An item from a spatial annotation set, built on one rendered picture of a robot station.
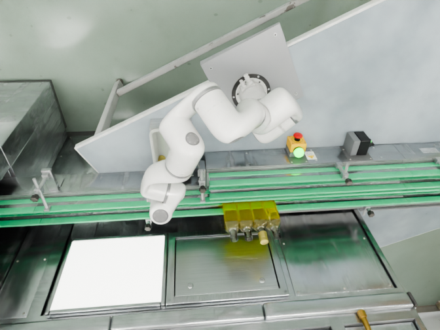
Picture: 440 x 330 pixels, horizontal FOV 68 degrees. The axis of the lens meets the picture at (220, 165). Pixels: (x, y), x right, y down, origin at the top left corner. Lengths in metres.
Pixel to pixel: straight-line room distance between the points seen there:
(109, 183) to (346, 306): 1.08
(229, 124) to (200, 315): 0.76
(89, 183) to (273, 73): 0.92
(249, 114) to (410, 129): 1.09
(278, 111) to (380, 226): 1.40
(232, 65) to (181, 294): 0.89
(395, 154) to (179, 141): 1.13
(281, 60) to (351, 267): 0.90
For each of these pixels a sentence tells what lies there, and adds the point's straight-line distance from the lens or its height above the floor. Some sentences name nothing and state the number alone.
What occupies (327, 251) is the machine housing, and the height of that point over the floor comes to 1.11.
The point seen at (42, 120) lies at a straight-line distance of 2.02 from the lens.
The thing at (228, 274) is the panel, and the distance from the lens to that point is 1.38.
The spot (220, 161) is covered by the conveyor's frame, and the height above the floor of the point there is 0.83.
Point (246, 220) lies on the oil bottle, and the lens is 1.35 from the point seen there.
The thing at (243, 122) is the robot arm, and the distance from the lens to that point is 0.78.
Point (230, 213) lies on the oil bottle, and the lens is 1.37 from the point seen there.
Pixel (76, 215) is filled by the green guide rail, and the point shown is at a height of 0.92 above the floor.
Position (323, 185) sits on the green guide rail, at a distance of 1.52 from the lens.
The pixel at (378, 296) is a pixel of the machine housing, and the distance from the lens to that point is 1.47.
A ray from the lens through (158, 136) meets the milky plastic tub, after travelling 1.41.
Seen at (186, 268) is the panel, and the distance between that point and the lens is 1.39.
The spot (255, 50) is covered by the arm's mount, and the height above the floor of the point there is 0.77.
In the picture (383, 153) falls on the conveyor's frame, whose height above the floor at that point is 0.83.
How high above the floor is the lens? 1.95
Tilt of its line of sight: 51 degrees down
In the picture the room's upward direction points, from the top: 172 degrees clockwise
